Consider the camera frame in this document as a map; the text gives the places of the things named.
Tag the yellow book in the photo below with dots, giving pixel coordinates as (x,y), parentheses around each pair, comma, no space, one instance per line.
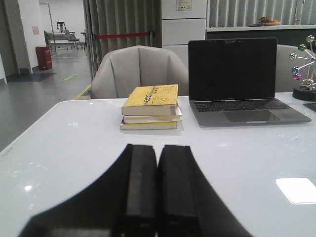
(157,100)
(149,126)

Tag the white middle book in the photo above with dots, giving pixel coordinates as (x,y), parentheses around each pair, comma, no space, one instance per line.
(152,119)

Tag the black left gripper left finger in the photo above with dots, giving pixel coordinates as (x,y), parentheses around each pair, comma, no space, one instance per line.
(120,203)

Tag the red barrier belt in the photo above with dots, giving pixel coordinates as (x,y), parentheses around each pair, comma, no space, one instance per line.
(130,35)

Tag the red trash bin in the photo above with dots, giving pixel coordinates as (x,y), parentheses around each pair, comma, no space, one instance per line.
(44,57)

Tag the grey left armchair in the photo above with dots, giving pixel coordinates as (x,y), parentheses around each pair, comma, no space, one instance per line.
(122,70)

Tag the black mouse pad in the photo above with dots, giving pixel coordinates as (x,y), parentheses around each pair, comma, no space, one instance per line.
(311,106)

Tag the fruit bowl on counter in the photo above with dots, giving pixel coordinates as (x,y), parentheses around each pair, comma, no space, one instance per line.
(267,21)

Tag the ferris wheel desk ornament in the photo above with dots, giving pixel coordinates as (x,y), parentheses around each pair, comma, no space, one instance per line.
(306,73)

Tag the yellow bottom book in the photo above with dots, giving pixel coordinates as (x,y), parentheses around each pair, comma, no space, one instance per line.
(149,126)

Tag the yellow top book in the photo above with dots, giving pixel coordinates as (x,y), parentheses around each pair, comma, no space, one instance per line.
(157,100)

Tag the grey open laptop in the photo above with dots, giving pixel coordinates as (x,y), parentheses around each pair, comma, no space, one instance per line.
(232,82)

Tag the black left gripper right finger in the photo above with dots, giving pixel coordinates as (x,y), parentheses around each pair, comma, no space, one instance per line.
(188,206)

